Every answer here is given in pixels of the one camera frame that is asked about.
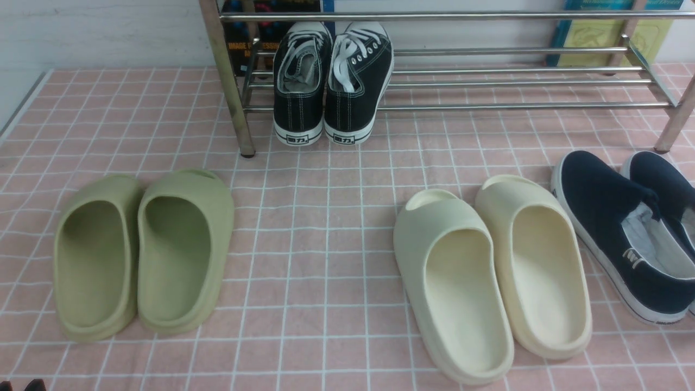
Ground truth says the navy slip-on shoe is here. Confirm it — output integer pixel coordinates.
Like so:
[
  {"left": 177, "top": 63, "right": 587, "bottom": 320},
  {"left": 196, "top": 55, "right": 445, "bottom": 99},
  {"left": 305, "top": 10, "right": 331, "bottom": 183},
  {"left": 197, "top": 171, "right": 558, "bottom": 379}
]
[
  {"left": 615, "top": 152, "right": 693, "bottom": 324},
  {"left": 551, "top": 150, "right": 693, "bottom": 325}
]

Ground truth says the metal shoe rack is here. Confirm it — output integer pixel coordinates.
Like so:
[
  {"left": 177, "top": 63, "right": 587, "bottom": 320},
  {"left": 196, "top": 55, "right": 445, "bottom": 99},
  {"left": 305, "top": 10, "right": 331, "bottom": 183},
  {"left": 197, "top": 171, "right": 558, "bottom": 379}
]
[{"left": 199, "top": 1, "right": 694, "bottom": 158}]

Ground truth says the dark book behind rack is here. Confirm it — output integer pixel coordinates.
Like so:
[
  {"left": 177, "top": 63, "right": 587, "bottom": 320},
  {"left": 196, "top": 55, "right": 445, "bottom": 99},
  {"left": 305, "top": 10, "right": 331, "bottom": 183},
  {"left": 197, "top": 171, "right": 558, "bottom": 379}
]
[{"left": 223, "top": 1, "right": 322, "bottom": 77}]

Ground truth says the left cream foam slipper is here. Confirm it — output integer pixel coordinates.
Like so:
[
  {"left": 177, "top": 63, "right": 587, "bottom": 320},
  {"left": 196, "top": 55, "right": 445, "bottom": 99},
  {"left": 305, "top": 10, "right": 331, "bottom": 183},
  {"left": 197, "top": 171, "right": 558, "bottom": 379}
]
[{"left": 393, "top": 189, "right": 514, "bottom": 386}]

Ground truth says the cream foam slipper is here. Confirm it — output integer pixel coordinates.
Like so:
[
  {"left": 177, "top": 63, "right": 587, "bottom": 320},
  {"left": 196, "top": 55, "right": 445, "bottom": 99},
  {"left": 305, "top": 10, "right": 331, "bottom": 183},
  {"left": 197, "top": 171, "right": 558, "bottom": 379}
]
[
  {"left": 393, "top": 189, "right": 514, "bottom": 386},
  {"left": 475, "top": 175, "right": 592, "bottom": 361}
]

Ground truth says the right black canvas sneaker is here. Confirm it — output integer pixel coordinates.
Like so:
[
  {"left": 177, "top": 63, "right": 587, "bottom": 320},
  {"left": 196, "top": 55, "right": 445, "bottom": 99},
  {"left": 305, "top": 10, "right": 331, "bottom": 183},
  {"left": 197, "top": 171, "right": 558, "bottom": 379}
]
[{"left": 324, "top": 21, "right": 395, "bottom": 146}]

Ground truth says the black canvas sneaker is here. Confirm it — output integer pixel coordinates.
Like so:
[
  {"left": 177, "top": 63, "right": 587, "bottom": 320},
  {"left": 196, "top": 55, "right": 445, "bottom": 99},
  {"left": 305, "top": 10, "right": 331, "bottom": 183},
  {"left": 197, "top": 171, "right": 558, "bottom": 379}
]
[
  {"left": 324, "top": 21, "right": 395, "bottom": 146},
  {"left": 273, "top": 22, "right": 333, "bottom": 147}
]

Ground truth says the left black canvas sneaker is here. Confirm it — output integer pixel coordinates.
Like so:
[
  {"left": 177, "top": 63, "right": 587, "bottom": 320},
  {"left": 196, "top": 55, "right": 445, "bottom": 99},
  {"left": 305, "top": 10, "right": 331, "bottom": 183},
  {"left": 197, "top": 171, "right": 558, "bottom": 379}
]
[{"left": 273, "top": 22, "right": 333, "bottom": 147}]

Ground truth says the right olive green slipper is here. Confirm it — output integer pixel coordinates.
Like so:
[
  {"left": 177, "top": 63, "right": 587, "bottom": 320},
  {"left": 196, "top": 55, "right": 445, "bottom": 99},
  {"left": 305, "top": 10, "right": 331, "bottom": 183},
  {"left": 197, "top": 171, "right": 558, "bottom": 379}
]
[{"left": 137, "top": 169, "right": 235, "bottom": 334}]

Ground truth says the olive green slipper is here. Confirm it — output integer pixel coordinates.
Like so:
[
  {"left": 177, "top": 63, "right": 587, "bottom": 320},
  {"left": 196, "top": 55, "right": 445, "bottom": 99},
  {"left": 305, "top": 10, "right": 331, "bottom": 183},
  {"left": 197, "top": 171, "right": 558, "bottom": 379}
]
[
  {"left": 137, "top": 169, "right": 235, "bottom": 334},
  {"left": 54, "top": 175, "right": 144, "bottom": 342}
]

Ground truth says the right cream foam slipper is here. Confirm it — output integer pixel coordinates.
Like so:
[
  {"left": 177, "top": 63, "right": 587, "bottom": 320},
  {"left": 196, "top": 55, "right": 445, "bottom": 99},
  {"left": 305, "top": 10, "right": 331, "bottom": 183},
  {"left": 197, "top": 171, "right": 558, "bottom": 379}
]
[{"left": 475, "top": 175, "right": 592, "bottom": 361}]

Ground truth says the left olive green slipper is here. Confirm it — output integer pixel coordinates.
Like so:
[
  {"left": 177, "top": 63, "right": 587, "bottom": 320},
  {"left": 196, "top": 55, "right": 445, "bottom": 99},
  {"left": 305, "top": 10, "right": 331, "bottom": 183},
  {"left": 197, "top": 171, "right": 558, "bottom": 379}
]
[{"left": 54, "top": 175, "right": 144, "bottom": 342}]

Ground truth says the dark object bottom left corner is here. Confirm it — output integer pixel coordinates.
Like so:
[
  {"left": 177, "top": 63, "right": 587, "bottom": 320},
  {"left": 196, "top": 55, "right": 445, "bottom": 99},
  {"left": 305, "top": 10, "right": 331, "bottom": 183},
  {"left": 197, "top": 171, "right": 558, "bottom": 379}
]
[{"left": 1, "top": 379, "right": 47, "bottom": 391}]

